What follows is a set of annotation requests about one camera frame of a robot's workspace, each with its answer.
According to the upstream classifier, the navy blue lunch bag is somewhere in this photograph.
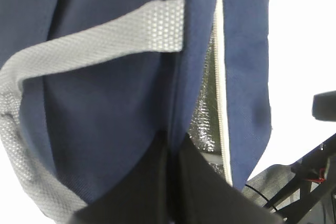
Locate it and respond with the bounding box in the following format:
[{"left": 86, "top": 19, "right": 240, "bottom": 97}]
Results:
[{"left": 1, "top": 0, "right": 271, "bottom": 223}]

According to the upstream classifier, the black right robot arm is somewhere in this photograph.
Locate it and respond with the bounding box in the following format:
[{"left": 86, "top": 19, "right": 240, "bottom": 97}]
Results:
[{"left": 243, "top": 91, "right": 335, "bottom": 223}]

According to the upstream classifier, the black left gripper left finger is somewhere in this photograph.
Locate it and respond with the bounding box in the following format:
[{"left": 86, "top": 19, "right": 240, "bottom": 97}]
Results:
[{"left": 67, "top": 129, "right": 174, "bottom": 224}]

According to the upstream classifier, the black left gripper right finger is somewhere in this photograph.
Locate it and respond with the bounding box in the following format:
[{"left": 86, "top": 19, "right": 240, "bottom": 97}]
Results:
[{"left": 178, "top": 135, "right": 283, "bottom": 224}]

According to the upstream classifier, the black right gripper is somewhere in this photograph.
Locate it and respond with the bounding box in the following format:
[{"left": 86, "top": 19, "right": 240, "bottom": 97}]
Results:
[{"left": 312, "top": 91, "right": 336, "bottom": 122}]

